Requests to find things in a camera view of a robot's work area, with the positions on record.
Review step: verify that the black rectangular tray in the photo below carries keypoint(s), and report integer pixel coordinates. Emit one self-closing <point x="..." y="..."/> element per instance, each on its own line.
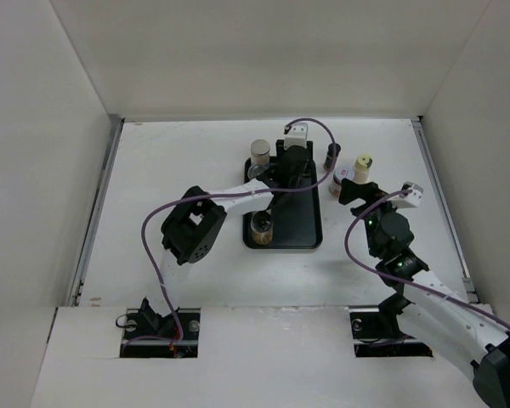
<point x="296" y="223"/>

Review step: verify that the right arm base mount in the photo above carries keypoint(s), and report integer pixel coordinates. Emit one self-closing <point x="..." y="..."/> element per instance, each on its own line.
<point x="376" y="333"/>

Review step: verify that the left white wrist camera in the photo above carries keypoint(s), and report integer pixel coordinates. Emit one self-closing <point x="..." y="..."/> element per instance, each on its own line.
<point x="296" y="134"/>

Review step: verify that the clear top pepper grinder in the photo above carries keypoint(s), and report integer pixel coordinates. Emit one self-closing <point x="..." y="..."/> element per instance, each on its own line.
<point x="255" y="171"/>

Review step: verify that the silver lid grain bottle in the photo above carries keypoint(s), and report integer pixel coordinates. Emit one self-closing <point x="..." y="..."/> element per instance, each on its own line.
<point x="260" y="152"/>

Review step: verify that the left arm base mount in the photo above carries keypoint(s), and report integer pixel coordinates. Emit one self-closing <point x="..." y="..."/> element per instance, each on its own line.
<point x="149" y="335"/>

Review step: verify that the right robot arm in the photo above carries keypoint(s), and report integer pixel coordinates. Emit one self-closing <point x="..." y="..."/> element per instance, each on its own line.
<point x="474" y="341"/>

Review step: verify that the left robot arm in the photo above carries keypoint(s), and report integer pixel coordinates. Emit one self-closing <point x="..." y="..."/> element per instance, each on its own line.
<point x="192" y="227"/>

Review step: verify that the white lid sauce jar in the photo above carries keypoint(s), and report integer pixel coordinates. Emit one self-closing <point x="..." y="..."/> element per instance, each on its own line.
<point x="339" y="174"/>

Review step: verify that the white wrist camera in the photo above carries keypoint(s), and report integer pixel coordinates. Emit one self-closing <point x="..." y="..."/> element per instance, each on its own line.
<point x="296" y="134"/>
<point x="412" y="196"/>

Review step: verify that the black cap spice jar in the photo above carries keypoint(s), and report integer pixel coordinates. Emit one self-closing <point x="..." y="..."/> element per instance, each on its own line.
<point x="333" y="151"/>

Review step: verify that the yellow cap spice bottle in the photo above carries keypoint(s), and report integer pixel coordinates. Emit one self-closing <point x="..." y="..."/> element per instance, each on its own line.
<point x="362" y="167"/>

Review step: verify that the black lid bottle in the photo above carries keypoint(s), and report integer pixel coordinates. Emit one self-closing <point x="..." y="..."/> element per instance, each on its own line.
<point x="262" y="228"/>

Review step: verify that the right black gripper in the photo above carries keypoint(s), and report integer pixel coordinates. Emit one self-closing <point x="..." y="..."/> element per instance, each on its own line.
<point x="352" y="191"/>

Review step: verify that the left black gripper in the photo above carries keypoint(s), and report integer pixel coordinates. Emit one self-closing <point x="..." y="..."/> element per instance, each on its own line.
<point x="280" y="149"/>

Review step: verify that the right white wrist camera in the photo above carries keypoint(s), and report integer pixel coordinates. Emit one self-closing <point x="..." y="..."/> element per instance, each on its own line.
<point x="412" y="196"/>

